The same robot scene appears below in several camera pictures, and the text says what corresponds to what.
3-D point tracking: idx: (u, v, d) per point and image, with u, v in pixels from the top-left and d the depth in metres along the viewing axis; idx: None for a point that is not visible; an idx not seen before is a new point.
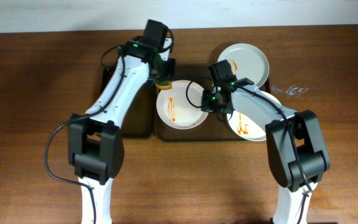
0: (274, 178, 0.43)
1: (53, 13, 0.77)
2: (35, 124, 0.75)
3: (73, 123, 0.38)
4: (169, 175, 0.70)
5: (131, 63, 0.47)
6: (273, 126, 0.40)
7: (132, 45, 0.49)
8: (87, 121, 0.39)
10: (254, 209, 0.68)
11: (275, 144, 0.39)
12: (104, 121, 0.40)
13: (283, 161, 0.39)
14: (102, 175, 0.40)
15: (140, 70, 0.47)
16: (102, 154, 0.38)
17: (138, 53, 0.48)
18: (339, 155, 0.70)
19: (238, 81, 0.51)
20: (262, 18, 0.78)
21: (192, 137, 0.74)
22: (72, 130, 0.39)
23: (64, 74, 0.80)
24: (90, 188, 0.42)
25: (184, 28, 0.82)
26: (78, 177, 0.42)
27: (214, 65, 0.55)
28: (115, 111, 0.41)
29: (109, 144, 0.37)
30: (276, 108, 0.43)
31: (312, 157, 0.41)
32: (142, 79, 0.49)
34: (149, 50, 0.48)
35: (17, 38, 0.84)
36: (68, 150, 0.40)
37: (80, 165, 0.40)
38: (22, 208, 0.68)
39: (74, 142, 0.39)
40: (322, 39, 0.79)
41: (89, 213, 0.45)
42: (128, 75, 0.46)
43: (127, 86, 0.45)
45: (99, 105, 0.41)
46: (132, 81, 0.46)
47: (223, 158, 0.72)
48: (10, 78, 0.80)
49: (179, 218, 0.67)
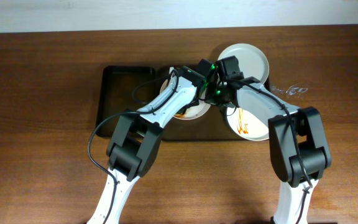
0: (275, 172, 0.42)
1: (51, 13, 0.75)
2: (35, 124, 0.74)
3: (123, 116, 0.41)
4: (169, 175, 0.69)
5: (184, 83, 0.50)
6: (276, 120, 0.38)
7: (186, 70, 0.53)
8: (137, 117, 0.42)
10: (255, 210, 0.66)
11: (276, 139, 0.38)
12: (151, 121, 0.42)
13: (284, 155, 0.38)
14: (131, 172, 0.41)
15: (189, 91, 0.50)
16: (139, 151, 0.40)
17: (189, 79, 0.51)
18: (339, 154, 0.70)
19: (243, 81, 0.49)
20: (262, 18, 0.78)
21: (194, 136, 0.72)
22: (121, 121, 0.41)
23: (63, 72, 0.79)
24: (116, 181, 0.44)
25: (184, 28, 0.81)
26: (109, 167, 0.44)
27: (223, 60, 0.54)
28: (162, 116, 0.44)
29: (151, 141, 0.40)
30: (279, 104, 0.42)
31: (314, 154, 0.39)
32: (188, 100, 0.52)
34: (199, 81, 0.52)
35: (15, 37, 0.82)
36: (110, 140, 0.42)
37: (115, 157, 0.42)
38: (22, 209, 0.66)
39: (119, 133, 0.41)
40: (321, 40, 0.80)
41: (105, 205, 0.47)
42: (179, 93, 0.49)
43: (174, 101, 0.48)
45: (150, 107, 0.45)
46: (181, 98, 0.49)
47: (224, 158, 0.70)
48: (10, 76, 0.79)
49: (179, 219, 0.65)
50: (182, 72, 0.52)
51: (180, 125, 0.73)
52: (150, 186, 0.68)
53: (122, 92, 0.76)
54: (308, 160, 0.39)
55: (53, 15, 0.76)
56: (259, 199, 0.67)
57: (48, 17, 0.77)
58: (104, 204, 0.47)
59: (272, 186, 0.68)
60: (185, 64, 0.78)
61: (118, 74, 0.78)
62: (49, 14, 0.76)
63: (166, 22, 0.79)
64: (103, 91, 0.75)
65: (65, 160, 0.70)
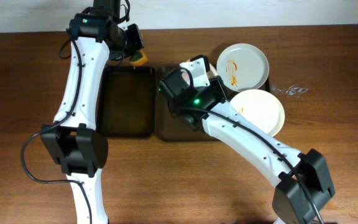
0: (278, 216, 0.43)
1: (50, 12, 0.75)
2: (35, 124, 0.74)
3: (45, 134, 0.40)
4: (169, 175, 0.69)
5: (87, 48, 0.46)
6: (284, 185, 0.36)
7: (82, 19, 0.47)
8: (59, 129, 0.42)
10: (255, 210, 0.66)
11: (291, 204, 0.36)
12: (78, 125, 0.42)
13: (300, 215, 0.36)
14: (89, 168, 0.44)
15: (98, 51, 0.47)
16: (84, 154, 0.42)
17: (90, 33, 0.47)
18: (339, 154, 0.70)
19: (207, 104, 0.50)
20: (262, 18, 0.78)
21: (191, 135, 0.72)
22: (46, 140, 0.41)
23: (62, 73, 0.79)
24: (80, 183, 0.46)
25: (184, 28, 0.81)
26: (66, 173, 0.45)
27: (163, 80, 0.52)
28: (82, 111, 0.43)
29: (85, 145, 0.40)
30: (278, 154, 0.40)
31: (324, 195, 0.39)
32: (105, 55, 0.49)
34: (103, 25, 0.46)
35: (15, 37, 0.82)
36: (51, 155, 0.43)
37: (67, 165, 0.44)
38: (21, 210, 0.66)
39: (53, 149, 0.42)
40: (320, 40, 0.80)
41: (84, 206, 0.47)
42: (87, 63, 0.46)
43: (87, 75, 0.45)
45: (65, 109, 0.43)
46: (93, 68, 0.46)
47: (223, 158, 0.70)
48: (9, 76, 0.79)
49: (179, 219, 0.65)
50: (79, 26, 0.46)
51: (178, 124, 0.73)
52: (150, 186, 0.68)
53: (120, 93, 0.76)
54: (319, 205, 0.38)
55: (52, 15, 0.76)
56: (259, 199, 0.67)
57: (48, 17, 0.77)
58: (82, 206, 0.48)
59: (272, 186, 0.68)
60: None
61: (118, 75, 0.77)
62: (49, 14, 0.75)
63: (165, 22, 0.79)
64: (102, 91, 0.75)
65: None
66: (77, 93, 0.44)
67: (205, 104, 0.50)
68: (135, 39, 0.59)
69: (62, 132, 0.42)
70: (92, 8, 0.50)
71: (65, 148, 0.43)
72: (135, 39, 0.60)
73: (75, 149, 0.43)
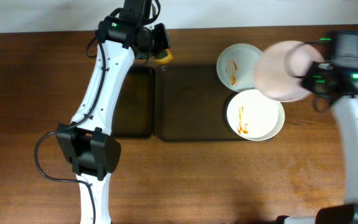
0: None
1: (46, 12, 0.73)
2: (35, 124, 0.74)
3: (61, 133, 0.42)
4: (169, 175, 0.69)
5: (114, 52, 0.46)
6: None
7: (112, 23, 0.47)
8: (75, 130, 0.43)
10: (255, 209, 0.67)
11: None
12: (92, 129, 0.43)
13: None
14: (99, 172, 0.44)
15: (123, 57, 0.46)
16: (97, 157, 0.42)
17: (119, 37, 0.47)
18: (338, 154, 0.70)
19: None
20: (261, 19, 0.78)
21: (194, 136, 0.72)
22: (61, 139, 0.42)
23: (62, 73, 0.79)
24: (89, 184, 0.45)
25: (183, 28, 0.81)
26: (76, 173, 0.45)
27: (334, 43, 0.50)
28: (100, 115, 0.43)
29: (99, 149, 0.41)
30: None
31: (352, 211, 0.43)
32: (130, 61, 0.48)
34: (132, 32, 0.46)
35: (12, 37, 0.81)
36: (64, 154, 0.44)
37: (78, 165, 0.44)
38: (21, 210, 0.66)
39: (67, 148, 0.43)
40: (319, 40, 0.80)
41: (88, 207, 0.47)
42: (110, 67, 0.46)
43: (110, 80, 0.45)
45: (83, 111, 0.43)
46: (116, 73, 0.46)
47: (224, 157, 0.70)
48: (8, 76, 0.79)
49: (179, 219, 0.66)
50: (107, 29, 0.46)
51: (182, 126, 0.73)
52: (150, 186, 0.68)
53: (123, 93, 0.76)
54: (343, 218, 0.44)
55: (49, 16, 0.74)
56: (259, 199, 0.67)
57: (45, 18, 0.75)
58: (87, 207, 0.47)
59: (272, 186, 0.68)
60: (184, 65, 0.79)
61: None
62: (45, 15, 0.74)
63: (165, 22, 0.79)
64: None
65: (64, 160, 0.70)
66: (97, 97, 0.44)
67: None
68: (161, 39, 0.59)
69: (78, 132, 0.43)
70: (123, 9, 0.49)
71: (79, 149, 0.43)
72: (161, 38, 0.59)
73: (87, 151, 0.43)
